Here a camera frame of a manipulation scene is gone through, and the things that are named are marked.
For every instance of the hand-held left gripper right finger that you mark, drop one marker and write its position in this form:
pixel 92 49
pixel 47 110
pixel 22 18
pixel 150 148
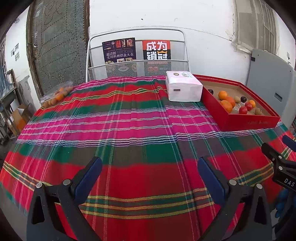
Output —
pixel 211 178

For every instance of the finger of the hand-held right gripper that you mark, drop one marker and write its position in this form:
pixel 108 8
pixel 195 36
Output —
pixel 289 140
pixel 269 150

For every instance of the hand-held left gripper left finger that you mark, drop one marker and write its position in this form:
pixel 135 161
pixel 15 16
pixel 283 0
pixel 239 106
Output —
pixel 89 178

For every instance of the red cardboard box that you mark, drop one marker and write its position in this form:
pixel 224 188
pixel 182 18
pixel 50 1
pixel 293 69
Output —
pixel 242 124

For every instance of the brown kiwi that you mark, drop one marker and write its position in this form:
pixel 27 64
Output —
pixel 258 112
pixel 237 99

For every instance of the red tomato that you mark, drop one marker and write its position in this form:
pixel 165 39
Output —
pixel 248 106
pixel 242 110

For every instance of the small orange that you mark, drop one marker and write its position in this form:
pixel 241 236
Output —
pixel 252 103

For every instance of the dark purple plum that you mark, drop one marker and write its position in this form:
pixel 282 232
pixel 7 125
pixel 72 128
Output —
pixel 243 99
pixel 210 91

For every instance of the large orange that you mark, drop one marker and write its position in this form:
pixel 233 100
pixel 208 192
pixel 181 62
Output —
pixel 226 107

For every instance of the dark-toned orange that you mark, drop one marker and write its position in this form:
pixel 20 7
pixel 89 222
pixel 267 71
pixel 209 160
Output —
pixel 231 100

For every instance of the medium orange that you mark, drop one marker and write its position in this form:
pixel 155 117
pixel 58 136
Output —
pixel 222 95

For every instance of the person's right hand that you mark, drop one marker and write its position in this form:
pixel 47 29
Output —
pixel 282 202

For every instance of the small clear plastic piece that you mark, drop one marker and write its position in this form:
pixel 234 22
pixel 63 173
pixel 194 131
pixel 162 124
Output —
pixel 235 108

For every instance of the plaid tablecloth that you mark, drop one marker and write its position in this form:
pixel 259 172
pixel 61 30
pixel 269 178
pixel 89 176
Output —
pixel 129 129

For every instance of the grey metal cabinet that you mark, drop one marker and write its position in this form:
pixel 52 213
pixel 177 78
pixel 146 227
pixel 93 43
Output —
pixel 270 78

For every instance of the pile of kiwis and oranges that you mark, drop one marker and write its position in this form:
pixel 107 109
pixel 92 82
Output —
pixel 57 96

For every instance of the white tissue pack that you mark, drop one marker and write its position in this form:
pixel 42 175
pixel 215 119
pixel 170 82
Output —
pixel 183 90

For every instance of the open cardboard carton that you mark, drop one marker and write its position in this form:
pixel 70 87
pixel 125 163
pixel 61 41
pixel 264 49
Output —
pixel 17 119

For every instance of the clear plastic container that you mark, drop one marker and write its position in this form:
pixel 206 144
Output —
pixel 52 91

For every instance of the metal shelf rack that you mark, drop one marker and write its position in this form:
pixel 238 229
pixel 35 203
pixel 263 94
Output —
pixel 7 97

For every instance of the barred window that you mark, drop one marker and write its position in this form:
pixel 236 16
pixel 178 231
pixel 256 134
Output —
pixel 263 23

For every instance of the dark purple cookbook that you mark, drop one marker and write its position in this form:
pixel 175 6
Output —
pixel 119 51

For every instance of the studded grey metal door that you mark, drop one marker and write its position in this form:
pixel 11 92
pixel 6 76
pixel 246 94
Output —
pixel 59 44

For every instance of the red and black book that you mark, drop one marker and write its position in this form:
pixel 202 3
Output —
pixel 156 49

